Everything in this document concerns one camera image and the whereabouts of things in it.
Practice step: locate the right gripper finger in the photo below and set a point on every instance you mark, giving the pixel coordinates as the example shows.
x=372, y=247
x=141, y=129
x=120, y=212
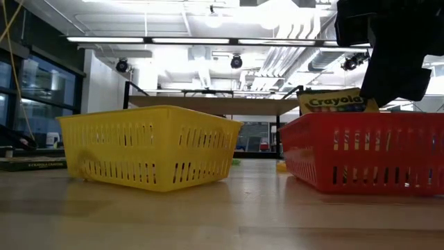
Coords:
x=395, y=87

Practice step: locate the red plastic basket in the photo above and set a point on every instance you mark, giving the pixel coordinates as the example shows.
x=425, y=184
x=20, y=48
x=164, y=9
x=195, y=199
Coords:
x=364, y=121

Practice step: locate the Crayola crayon box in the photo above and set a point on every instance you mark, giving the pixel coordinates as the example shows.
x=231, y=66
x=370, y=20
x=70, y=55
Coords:
x=31, y=164
x=333, y=101

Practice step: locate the yellow plastic basket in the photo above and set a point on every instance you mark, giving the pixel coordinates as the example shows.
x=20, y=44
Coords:
x=149, y=116

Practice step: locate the black spotlight cluster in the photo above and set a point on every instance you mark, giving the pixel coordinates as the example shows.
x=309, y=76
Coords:
x=354, y=60

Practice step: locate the ceiling tube light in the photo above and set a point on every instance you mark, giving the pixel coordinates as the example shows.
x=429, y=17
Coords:
x=105, y=39
x=190, y=40
x=329, y=43
x=277, y=42

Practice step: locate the black ceiling spotlight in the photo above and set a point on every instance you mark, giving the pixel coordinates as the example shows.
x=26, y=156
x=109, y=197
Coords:
x=236, y=62
x=122, y=65

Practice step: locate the large glass window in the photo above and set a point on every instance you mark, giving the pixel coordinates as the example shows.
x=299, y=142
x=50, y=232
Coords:
x=48, y=90

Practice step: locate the white bucket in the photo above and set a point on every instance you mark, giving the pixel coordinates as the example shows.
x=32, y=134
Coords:
x=51, y=139

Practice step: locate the silver ventilation duct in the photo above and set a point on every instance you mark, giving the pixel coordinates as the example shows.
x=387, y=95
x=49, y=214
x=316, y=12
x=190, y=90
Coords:
x=326, y=60

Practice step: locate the small white-capped post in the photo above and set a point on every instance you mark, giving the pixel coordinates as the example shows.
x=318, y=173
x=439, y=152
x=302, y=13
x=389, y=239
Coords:
x=8, y=151

